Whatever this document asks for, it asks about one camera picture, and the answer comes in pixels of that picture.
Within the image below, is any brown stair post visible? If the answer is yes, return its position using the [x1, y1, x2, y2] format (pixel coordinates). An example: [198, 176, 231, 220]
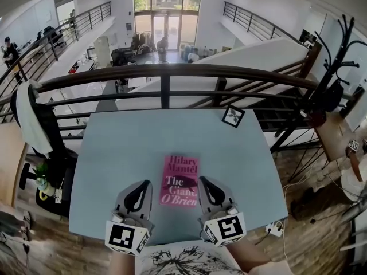
[298, 41, 323, 80]

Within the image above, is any black hanging bag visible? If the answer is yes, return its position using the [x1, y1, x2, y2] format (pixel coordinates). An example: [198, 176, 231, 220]
[323, 78, 345, 113]

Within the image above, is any person's right forearm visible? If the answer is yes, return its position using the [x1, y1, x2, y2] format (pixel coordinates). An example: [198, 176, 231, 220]
[226, 241, 276, 272]

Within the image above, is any black curved railing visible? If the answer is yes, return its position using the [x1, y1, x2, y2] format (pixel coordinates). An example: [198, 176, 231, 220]
[0, 63, 354, 143]

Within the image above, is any light wooden desk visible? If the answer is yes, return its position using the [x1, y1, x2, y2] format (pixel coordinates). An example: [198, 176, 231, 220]
[0, 121, 28, 207]

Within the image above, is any dark wooden side table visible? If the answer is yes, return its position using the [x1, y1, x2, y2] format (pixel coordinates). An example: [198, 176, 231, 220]
[314, 112, 357, 162]

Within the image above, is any white power strip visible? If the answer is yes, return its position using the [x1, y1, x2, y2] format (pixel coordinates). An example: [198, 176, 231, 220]
[265, 221, 284, 238]

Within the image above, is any white metal rack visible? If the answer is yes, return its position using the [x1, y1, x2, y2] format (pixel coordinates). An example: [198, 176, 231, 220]
[340, 199, 367, 266]

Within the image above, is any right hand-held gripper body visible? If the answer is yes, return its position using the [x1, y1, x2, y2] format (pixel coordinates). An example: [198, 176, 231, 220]
[197, 175, 247, 248]

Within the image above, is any black office chair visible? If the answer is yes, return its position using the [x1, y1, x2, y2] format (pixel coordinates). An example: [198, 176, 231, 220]
[10, 81, 79, 221]

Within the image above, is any potted plant in yellow mug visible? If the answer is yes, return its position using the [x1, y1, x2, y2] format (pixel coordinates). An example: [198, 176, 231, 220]
[33, 162, 57, 202]

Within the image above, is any white cable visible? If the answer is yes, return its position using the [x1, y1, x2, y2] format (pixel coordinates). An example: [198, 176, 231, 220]
[275, 153, 325, 265]

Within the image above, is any black coat rack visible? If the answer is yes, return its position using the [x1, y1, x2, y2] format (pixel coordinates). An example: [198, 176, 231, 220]
[269, 14, 367, 155]

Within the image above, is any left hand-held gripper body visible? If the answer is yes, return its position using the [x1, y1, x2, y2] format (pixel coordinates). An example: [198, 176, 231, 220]
[104, 179, 155, 257]

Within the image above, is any person's white printed shirt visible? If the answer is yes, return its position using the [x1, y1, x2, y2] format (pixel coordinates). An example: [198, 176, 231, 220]
[134, 243, 293, 275]

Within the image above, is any black cable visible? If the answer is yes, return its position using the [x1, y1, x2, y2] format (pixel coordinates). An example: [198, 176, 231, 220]
[255, 202, 359, 245]

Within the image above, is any long black mezzanine railing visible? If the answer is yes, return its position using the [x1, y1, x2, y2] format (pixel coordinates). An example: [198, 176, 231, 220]
[0, 1, 112, 97]

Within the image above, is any person's left forearm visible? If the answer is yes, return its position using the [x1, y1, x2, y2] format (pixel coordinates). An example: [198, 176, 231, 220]
[108, 250, 137, 275]

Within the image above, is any tall glass entrance window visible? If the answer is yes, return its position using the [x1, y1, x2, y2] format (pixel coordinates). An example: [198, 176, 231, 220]
[133, 0, 203, 51]

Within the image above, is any short black mezzanine railing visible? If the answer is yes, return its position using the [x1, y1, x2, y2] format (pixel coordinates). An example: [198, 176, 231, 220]
[223, 1, 291, 41]

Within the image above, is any pink paperback book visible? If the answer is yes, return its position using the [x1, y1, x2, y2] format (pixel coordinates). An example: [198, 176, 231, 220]
[159, 154, 200, 209]

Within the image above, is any black picture frame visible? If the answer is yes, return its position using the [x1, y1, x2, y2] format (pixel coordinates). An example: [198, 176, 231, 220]
[221, 104, 246, 129]

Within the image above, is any white cloth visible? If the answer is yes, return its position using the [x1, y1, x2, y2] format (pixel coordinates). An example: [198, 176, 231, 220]
[16, 79, 54, 159]

